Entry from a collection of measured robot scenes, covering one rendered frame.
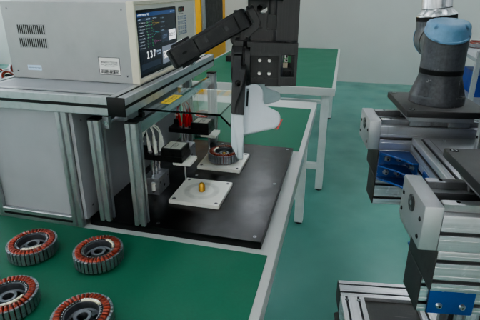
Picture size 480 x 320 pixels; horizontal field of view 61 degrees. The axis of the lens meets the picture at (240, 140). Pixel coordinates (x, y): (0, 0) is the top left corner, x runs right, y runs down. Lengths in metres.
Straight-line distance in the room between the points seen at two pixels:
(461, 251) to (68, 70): 1.01
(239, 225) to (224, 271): 0.16
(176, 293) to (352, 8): 5.73
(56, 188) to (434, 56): 1.08
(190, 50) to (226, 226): 0.64
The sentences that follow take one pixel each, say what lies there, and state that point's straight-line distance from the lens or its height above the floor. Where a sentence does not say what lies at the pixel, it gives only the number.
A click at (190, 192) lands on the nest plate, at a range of 1.22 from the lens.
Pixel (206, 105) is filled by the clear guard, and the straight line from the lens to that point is 1.06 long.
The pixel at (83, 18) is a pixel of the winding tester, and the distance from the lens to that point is 1.14.
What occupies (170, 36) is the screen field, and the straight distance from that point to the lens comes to 1.26.
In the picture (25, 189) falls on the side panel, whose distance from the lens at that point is 1.26.
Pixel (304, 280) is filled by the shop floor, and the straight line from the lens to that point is 2.14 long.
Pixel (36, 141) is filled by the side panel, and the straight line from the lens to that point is 1.16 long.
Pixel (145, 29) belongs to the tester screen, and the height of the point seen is 1.25.
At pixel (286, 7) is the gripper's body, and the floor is 1.33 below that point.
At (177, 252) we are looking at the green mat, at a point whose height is 0.75.
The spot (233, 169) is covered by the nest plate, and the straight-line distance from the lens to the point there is 1.36.
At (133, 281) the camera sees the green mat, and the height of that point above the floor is 0.75.
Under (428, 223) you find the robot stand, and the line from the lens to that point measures 0.81.
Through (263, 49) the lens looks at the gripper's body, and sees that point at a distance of 0.50.
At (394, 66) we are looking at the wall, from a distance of 6.48.
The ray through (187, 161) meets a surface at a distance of 1.18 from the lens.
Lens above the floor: 1.35
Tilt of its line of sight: 21 degrees down
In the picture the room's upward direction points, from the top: straight up
